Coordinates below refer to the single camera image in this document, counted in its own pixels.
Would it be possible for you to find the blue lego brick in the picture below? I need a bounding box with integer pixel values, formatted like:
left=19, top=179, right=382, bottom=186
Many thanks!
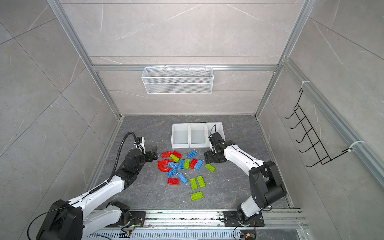
left=187, top=151, right=198, bottom=159
left=168, top=162, right=179, bottom=169
left=178, top=159, right=185, bottom=170
left=166, top=169, right=178, bottom=178
left=178, top=173, right=188, bottom=185
left=194, top=160, right=204, bottom=170

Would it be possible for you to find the blue lego brick top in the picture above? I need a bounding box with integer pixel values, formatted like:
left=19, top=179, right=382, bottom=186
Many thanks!
left=187, top=151, right=198, bottom=159

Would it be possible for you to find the red lego brick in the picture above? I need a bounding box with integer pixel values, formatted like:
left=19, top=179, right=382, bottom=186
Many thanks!
left=167, top=178, right=180, bottom=186
left=189, top=159, right=198, bottom=170
left=161, top=151, right=172, bottom=159
left=172, top=151, right=182, bottom=159

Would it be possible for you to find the white three-compartment bin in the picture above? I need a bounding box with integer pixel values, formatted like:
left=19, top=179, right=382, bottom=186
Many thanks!
left=171, top=122, right=226, bottom=149

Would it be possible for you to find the green lego brick bottom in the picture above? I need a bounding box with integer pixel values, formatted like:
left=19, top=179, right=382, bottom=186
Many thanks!
left=191, top=192, right=204, bottom=201

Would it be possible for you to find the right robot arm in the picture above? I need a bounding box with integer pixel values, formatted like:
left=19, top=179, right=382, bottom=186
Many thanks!
left=204, top=133, right=287, bottom=222

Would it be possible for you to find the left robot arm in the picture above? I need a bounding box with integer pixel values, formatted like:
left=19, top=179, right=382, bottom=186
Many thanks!
left=36, top=147, right=158, bottom=240

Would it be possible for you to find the red arch lego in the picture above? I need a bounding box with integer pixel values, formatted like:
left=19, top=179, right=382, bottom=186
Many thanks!
left=158, top=160, right=173, bottom=173

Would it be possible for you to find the green lego brick top pile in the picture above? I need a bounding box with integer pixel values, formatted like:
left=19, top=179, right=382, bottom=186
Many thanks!
left=170, top=154, right=180, bottom=163

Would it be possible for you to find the red lego brick bottom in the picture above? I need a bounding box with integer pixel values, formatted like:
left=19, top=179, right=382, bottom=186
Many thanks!
left=167, top=178, right=180, bottom=186

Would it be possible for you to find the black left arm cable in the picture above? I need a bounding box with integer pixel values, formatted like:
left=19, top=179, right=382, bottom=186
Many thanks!
left=107, top=131, right=142, bottom=184

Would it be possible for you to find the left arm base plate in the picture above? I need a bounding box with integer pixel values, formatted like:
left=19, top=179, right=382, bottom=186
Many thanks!
left=118, top=211, right=147, bottom=227

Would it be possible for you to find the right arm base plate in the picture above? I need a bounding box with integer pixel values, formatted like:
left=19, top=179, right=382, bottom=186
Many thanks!
left=219, top=211, right=265, bottom=227

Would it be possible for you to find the white wire mesh basket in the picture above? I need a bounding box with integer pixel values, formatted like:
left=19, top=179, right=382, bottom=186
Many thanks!
left=142, top=67, right=214, bottom=94

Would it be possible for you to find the black wire hook rack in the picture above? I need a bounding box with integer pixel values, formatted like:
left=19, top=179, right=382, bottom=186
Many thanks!
left=284, top=89, right=353, bottom=168

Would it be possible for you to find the aluminium front rail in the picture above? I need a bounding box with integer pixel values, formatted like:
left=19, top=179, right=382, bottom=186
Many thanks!
left=87, top=209, right=313, bottom=240

